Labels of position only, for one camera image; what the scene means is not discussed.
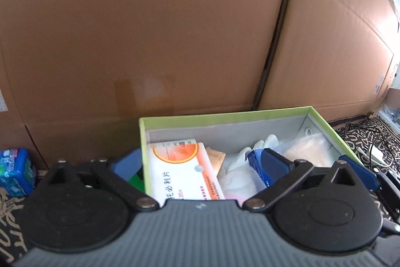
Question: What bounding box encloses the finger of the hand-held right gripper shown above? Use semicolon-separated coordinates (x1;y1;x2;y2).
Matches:
339;155;388;192

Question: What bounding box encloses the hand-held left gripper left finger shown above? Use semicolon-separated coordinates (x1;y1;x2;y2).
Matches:
39;148;157;213

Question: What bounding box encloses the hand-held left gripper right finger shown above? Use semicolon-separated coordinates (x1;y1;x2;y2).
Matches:
243;148;365;212

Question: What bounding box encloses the blue white packet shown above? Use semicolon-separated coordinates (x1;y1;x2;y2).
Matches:
246;148;273;190

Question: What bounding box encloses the white rubber glove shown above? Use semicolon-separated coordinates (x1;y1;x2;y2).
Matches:
217;134;279;200

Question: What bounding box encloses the light green cardboard box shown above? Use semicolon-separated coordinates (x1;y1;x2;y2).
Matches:
139;106;365;202

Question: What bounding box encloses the green plastic object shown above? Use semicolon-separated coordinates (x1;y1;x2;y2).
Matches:
129;171;146;193

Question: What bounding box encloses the clear plastic bag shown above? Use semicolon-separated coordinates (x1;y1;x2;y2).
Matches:
276;132;334;168

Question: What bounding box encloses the orange white medicine box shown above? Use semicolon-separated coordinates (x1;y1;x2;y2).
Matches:
148;139;226;202

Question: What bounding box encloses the small brown packet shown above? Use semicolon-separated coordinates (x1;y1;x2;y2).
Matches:
205;146;226;177

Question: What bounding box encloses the blue tissue pack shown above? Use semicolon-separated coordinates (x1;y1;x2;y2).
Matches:
0;147;36;196

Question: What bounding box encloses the black gold patterned tablecloth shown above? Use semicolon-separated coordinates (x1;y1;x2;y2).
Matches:
0;112;400;267

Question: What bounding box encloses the large brown cardboard box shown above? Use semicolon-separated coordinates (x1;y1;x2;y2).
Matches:
0;0;296;170

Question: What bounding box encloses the white charger with cable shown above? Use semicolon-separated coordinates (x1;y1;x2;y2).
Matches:
356;142;396;168

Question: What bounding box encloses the white charger with cables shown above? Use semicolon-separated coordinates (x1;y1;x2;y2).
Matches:
342;119;400;168

